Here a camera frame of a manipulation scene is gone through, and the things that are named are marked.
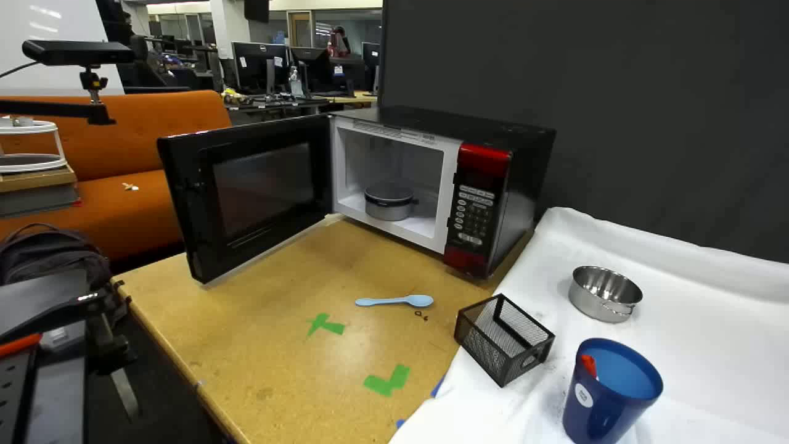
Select small steel bowl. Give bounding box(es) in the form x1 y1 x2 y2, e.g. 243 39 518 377
571 267 645 323

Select blue plastic cup bowl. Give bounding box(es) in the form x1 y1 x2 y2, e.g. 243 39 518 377
562 337 664 444

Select metal pot inside microwave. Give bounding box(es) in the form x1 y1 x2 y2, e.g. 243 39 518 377
366 193 418 223

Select black red microwave oven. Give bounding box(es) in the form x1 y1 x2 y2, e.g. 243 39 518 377
330 108 555 277

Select light blue plastic spoon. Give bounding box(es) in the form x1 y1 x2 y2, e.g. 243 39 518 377
355 294 435 308

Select microwave door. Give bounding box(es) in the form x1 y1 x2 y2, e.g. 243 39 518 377
159 115 333 284

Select orange couch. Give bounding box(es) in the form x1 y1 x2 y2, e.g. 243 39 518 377
0 90 232 261

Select black clamp tripod rig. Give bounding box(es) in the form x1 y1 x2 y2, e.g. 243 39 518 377
0 279 147 444

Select white table cloth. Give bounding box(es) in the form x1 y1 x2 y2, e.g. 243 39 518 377
393 207 789 444

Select black backpack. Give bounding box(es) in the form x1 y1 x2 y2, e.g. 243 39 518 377
0 223 111 286

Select stack of books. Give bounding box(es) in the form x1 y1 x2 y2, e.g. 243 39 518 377
0 115 80 217

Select black mesh wire basket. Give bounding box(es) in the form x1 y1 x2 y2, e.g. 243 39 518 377
455 294 555 388

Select black camera on stand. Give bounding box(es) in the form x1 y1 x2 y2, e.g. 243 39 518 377
22 39 135 66

